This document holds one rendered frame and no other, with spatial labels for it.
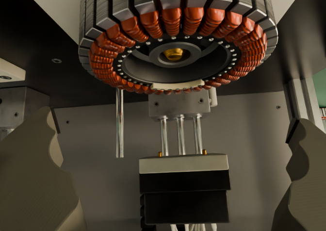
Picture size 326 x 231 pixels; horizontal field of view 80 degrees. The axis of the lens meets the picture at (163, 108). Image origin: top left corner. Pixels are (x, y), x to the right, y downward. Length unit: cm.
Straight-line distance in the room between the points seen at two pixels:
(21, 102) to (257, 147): 37
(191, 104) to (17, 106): 23
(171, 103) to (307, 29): 15
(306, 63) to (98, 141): 35
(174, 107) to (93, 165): 22
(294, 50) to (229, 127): 18
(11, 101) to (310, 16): 34
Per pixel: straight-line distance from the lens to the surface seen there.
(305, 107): 36
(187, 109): 24
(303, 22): 21
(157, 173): 16
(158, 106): 24
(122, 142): 20
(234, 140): 38
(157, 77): 15
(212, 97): 26
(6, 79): 27
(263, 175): 39
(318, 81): 49
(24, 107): 32
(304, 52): 27
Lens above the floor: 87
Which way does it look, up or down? 12 degrees down
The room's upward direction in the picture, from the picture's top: 177 degrees clockwise
